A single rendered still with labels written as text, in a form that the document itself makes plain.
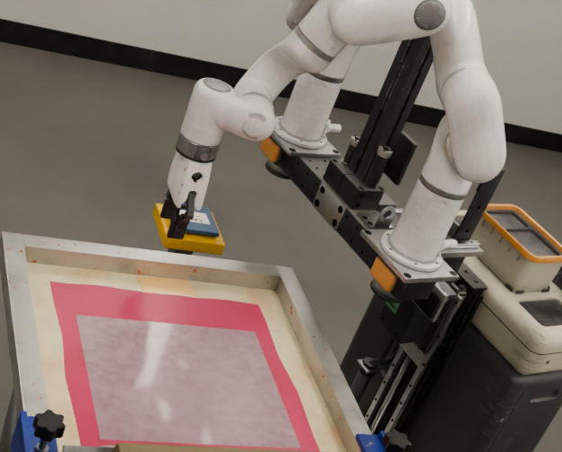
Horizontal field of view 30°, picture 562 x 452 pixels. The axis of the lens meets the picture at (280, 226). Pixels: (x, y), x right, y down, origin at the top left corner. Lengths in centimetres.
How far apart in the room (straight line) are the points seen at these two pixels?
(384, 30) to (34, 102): 310
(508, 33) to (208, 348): 425
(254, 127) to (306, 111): 46
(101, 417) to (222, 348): 32
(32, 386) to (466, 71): 87
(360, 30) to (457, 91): 20
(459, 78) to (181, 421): 73
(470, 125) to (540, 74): 435
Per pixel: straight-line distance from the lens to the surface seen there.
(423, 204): 197
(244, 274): 207
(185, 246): 218
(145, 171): 440
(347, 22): 172
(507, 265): 262
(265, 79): 192
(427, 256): 202
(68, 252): 196
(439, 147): 195
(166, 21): 523
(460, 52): 184
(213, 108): 183
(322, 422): 185
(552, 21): 603
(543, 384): 264
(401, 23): 173
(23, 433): 155
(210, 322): 196
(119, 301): 193
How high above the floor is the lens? 207
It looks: 28 degrees down
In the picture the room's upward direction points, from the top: 22 degrees clockwise
